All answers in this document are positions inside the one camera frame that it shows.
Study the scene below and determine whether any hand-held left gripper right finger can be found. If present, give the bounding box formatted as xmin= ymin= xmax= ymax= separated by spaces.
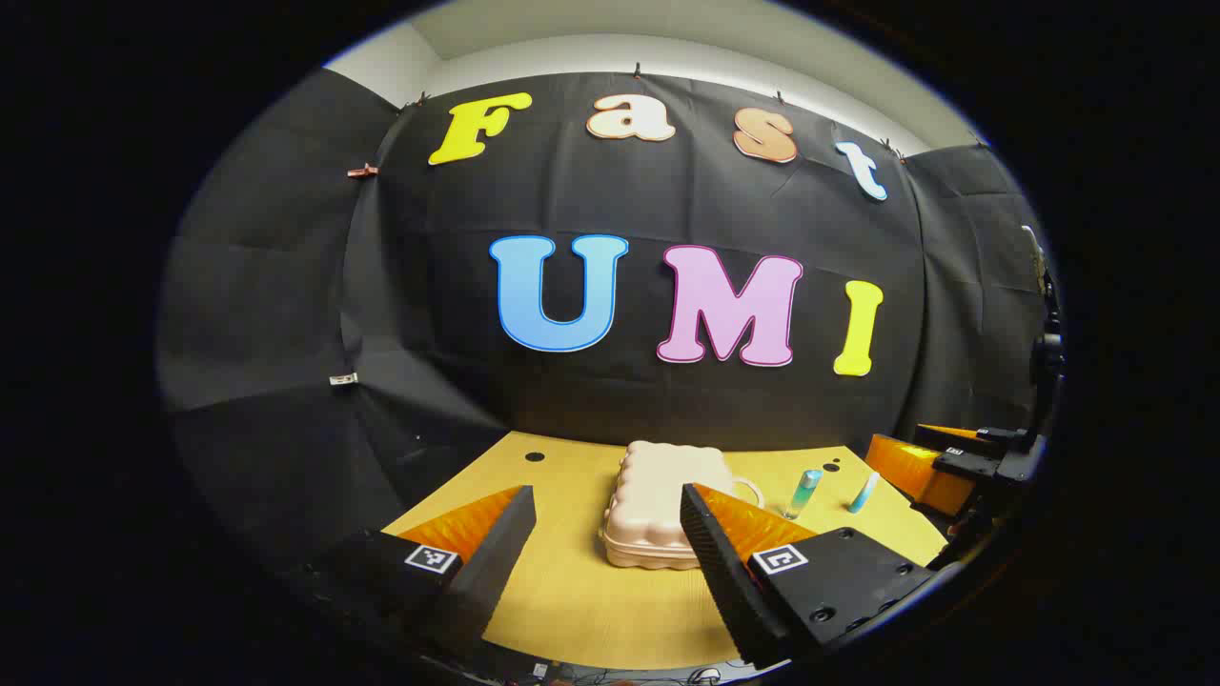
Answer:
xmin=680 ymin=483 xmax=940 ymax=671

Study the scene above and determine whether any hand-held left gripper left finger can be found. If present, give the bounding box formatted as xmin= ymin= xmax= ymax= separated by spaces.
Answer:
xmin=305 ymin=484 xmax=538 ymax=663

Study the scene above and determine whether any blue skin care bottle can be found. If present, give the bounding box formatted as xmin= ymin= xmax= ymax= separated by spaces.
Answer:
xmin=783 ymin=469 xmax=823 ymax=520

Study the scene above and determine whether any black backdrop cloth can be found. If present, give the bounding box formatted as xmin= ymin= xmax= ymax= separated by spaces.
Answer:
xmin=157 ymin=69 xmax=1059 ymax=573

